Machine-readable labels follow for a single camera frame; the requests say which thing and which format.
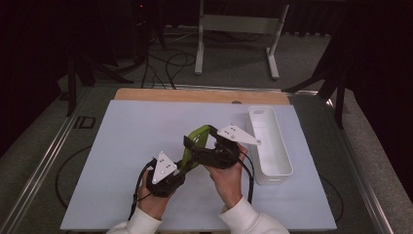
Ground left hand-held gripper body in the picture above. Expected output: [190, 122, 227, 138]
[145, 151, 187, 199]

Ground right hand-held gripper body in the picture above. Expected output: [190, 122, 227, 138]
[191, 124, 262, 170]

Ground white oblong plastic bin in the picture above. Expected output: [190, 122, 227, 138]
[245, 105, 294, 186]

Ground person's right hand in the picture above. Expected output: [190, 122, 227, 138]
[204, 143, 249, 210]

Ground person's left hand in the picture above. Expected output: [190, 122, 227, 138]
[137, 170, 173, 220]

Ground dark computer tower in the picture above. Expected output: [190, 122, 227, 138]
[130, 0, 154, 63]

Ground black stand legs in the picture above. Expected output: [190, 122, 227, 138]
[282, 32, 347, 130]
[65, 48, 134, 118]

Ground dark curtain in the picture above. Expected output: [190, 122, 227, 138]
[342, 0, 413, 203]

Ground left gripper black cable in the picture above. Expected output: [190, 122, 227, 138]
[128, 158, 158, 222]

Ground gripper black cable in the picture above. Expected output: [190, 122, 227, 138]
[238, 149, 255, 205]
[128, 158, 158, 222]

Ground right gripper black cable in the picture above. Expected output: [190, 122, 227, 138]
[238, 149, 255, 205]

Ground aluminium floor rail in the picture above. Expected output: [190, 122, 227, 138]
[0, 87, 90, 234]
[141, 83, 319, 96]
[324, 97, 394, 234]

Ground tangled black floor cables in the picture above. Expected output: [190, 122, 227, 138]
[140, 51, 198, 91]

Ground black floor cable loop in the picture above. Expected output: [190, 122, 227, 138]
[55, 144, 94, 210]
[319, 174, 345, 224]

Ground white metal stand frame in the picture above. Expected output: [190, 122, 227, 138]
[194, 0, 290, 81]

